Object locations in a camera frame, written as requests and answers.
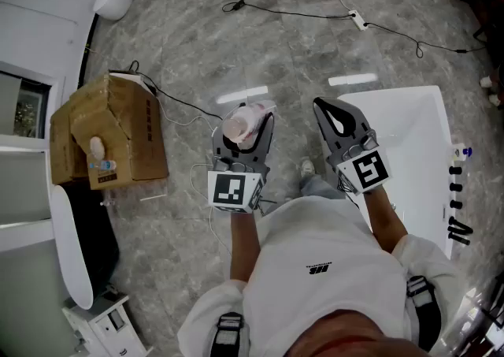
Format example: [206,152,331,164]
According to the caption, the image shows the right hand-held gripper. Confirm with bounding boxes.
[312,96,393,196]

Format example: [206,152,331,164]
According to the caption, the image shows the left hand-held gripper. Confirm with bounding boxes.
[207,112,276,215]

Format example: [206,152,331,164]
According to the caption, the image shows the white floral lotion bottle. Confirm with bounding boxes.
[221,99,277,148]

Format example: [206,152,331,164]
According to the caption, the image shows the person's left forearm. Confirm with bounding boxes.
[229,210,264,284]

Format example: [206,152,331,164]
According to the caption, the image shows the person's right forearm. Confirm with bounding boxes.
[361,188,410,255]

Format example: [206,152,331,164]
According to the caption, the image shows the person's white shoe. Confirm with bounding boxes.
[299,157,317,181]

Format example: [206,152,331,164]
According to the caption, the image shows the person's grey jeans leg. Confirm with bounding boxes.
[259,173,348,218]

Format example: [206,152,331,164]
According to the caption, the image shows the white power strip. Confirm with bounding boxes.
[347,9,368,31]

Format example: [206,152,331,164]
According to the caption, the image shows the large cardboard box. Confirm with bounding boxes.
[69,73,171,192]

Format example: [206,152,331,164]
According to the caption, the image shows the blue capped small bottle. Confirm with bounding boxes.
[450,143,474,160]

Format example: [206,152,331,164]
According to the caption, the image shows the clear water bottle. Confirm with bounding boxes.
[87,159,118,172]

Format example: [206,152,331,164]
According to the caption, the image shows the person's white shirt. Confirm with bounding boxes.
[176,195,462,357]

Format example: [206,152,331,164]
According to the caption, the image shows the flat cardboard box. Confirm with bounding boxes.
[48,102,90,187]

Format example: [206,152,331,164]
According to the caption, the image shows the white oval freestanding tub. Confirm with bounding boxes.
[50,184,120,311]

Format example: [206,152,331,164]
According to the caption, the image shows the person's face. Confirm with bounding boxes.
[282,309,431,357]

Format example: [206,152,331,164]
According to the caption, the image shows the white cabinet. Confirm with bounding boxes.
[61,293,155,357]

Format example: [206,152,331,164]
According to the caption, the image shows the long black cable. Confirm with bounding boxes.
[363,21,488,58]

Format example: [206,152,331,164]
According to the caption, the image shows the black left backpack strap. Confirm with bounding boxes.
[209,311,246,357]

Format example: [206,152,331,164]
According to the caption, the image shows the black backpack strap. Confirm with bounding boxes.
[209,311,246,357]
[406,275,443,350]

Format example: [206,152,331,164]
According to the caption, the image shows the black right backpack strap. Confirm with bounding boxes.
[406,275,443,350]

